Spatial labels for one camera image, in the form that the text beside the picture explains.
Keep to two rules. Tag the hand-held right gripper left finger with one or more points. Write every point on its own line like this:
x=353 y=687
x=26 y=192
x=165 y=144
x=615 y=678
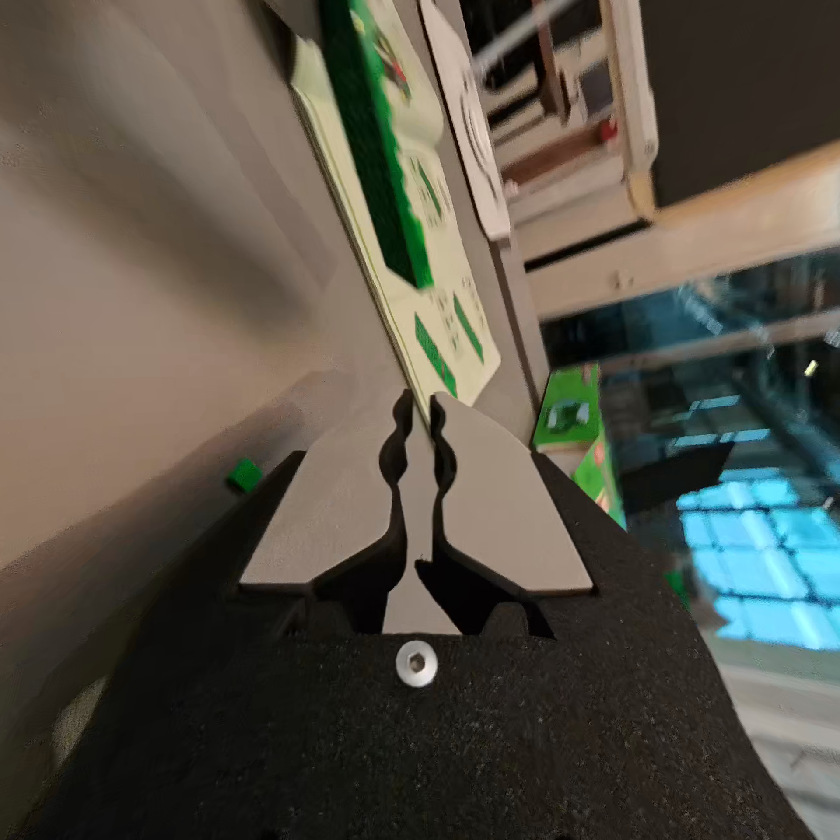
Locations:
x=328 y=512

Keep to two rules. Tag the building instruction booklet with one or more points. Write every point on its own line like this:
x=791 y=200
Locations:
x=440 y=276

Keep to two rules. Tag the green brick set box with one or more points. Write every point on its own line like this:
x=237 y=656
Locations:
x=567 y=414

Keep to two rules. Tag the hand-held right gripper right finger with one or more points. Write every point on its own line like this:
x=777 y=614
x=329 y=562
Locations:
x=512 y=512

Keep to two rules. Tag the small green brick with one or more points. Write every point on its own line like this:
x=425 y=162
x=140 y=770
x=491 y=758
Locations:
x=244 y=475

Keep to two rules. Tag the green studded brick plate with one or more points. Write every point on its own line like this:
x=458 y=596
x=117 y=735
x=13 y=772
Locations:
x=374 y=145

